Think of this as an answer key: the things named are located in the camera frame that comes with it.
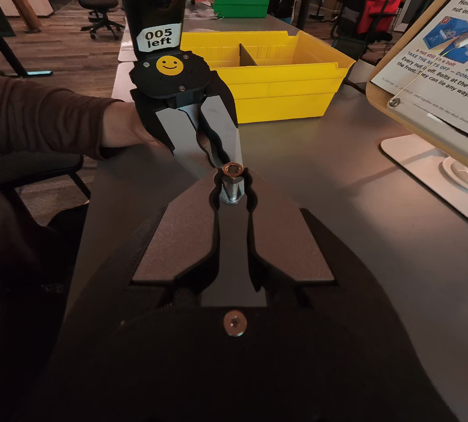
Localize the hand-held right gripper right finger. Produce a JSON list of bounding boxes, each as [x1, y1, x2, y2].
[[243, 167, 335, 296]]

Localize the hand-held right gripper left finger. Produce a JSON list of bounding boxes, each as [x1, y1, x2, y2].
[[131, 167, 223, 295]]

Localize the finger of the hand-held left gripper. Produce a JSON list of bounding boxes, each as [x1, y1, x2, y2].
[[198, 96, 244, 168], [155, 107, 220, 181]]

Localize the steel hex bolt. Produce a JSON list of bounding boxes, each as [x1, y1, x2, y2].
[[219, 176, 245, 205]]

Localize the yellow plastic bin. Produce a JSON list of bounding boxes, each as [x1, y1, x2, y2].
[[179, 30, 356, 125]]

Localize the person's left forearm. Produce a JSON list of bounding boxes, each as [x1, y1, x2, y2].
[[0, 77, 125, 161]]

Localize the green plastic bin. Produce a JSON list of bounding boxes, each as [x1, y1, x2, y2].
[[212, 0, 272, 19]]

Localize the black padded chair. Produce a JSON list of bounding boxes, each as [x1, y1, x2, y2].
[[0, 152, 92, 211]]

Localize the white stand base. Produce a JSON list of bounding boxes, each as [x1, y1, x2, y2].
[[380, 133, 468, 218]]

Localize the person's dark jacket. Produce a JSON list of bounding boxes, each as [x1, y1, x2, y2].
[[0, 192, 88, 422]]

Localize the round white stand foot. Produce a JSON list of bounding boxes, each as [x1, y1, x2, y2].
[[442, 155, 468, 190]]

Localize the wooden display board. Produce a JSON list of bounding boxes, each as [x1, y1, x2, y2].
[[366, 0, 468, 159]]

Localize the printed instruction sheet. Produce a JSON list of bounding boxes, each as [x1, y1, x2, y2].
[[370, 0, 468, 125]]

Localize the white-handled wire holder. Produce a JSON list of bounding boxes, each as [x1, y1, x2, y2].
[[397, 36, 468, 101]]

